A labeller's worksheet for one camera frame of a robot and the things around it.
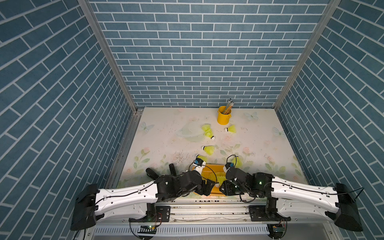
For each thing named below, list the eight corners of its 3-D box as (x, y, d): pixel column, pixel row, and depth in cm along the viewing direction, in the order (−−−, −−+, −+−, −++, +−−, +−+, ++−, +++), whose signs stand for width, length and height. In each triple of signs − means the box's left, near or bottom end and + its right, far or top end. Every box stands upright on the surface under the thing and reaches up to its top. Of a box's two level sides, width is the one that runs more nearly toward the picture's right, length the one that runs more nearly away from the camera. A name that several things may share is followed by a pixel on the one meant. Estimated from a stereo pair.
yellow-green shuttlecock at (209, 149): (201, 155, 97) (201, 153, 95) (201, 147, 101) (201, 145, 99) (214, 155, 97) (214, 153, 95) (213, 147, 101) (214, 145, 99)
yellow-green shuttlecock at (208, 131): (207, 141, 104) (207, 137, 100) (202, 128, 112) (202, 124, 108) (214, 140, 106) (215, 135, 101) (209, 127, 113) (209, 122, 109)
